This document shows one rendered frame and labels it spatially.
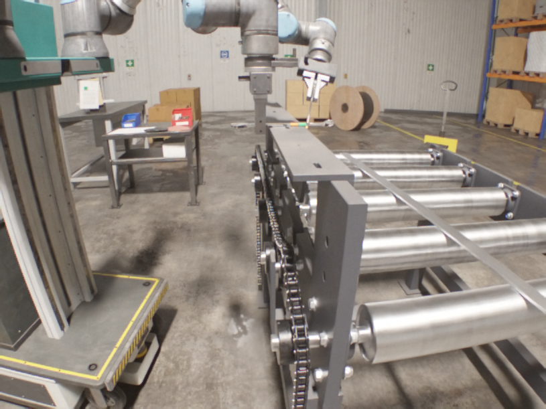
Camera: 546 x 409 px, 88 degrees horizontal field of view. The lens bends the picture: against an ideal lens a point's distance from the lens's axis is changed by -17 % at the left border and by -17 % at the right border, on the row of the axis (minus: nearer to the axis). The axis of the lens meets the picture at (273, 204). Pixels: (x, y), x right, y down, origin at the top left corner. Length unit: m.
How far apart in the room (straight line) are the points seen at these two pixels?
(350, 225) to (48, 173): 1.30
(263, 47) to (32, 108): 0.97
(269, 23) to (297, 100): 7.62
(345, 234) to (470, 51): 13.42
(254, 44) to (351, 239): 0.53
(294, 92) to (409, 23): 5.61
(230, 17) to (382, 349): 0.74
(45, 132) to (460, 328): 1.46
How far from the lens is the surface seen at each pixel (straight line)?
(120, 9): 1.56
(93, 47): 1.42
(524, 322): 0.80
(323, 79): 1.16
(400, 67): 12.28
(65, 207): 1.55
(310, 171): 0.49
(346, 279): 0.46
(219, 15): 0.80
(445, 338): 0.68
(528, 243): 1.16
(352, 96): 7.51
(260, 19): 0.81
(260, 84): 0.79
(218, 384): 1.67
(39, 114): 1.48
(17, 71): 1.09
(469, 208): 1.35
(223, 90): 11.06
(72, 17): 1.45
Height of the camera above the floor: 1.31
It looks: 23 degrees down
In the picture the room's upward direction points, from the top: straight up
